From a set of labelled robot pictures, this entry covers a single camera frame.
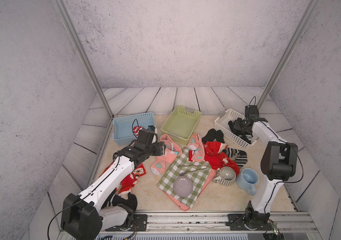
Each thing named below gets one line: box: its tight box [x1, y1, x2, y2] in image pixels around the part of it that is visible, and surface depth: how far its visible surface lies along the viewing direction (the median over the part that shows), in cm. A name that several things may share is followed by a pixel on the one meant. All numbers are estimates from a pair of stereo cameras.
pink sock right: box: [187, 132, 205, 162], surface depth 101 cm
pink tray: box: [162, 169, 216, 211], surface depth 84 cm
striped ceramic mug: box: [214, 166, 236, 187], surface depth 86 cm
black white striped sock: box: [222, 147, 248, 169], surface depth 98 cm
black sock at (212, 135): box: [201, 128, 225, 144], surface depth 107 cm
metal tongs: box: [177, 164, 208, 176], surface depth 93 cm
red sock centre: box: [188, 141, 240, 177], surface depth 94 cm
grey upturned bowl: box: [173, 175, 193, 198], surface depth 82 cm
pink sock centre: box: [150, 134, 183, 175], surface depth 95 cm
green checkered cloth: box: [157, 147, 212, 208], surface depth 91 cm
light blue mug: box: [236, 167, 259, 196], surface depth 83 cm
